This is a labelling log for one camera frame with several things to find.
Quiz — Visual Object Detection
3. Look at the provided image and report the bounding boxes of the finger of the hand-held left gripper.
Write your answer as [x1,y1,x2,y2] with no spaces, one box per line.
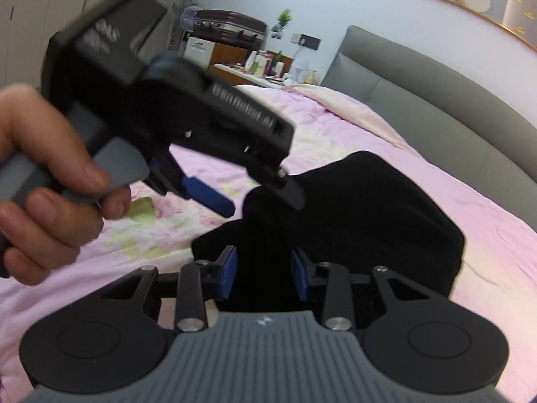
[252,167,305,211]
[145,151,236,219]

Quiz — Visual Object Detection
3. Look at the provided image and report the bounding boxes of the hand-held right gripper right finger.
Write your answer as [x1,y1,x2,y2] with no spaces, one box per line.
[291,247,441,331]

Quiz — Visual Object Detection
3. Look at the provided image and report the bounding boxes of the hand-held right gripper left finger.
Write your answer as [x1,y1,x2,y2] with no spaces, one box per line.
[98,244,238,333]

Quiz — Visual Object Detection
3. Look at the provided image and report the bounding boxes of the black pants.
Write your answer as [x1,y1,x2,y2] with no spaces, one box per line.
[191,150,466,313]

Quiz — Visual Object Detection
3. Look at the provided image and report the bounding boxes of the person's left hand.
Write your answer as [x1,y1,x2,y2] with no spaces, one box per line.
[0,84,132,287]

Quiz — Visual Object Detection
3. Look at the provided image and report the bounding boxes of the white cabinet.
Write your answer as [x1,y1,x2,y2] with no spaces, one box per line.
[183,36,216,70]

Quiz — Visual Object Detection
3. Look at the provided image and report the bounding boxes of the wooden nightstand with white top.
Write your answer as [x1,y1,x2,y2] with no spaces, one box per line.
[212,44,294,89]

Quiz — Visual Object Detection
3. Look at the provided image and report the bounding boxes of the standing fan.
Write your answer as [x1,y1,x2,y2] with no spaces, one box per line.
[170,0,200,57]

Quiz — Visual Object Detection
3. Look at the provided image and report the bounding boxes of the dark striped suitcase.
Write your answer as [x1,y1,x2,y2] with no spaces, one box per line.
[194,8,268,47]

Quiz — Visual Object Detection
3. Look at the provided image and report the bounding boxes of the group of cosmetic bottles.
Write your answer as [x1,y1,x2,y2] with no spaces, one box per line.
[245,50,320,85]

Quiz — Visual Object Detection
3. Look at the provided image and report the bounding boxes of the small green potted plant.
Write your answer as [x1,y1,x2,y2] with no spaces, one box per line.
[271,8,294,39]

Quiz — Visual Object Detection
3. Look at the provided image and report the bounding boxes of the beige wardrobe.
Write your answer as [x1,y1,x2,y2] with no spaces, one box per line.
[0,0,181,93]

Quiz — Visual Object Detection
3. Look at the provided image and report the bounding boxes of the grey upholstered headboard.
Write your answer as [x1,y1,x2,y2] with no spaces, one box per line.
[321,25,537,223]

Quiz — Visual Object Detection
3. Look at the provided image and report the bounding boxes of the pink floral duvet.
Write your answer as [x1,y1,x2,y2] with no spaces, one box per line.
[0,83,537,403]

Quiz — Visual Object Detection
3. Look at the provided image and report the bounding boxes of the black wall socket panel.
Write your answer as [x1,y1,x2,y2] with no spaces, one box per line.
[290,32,322,49]

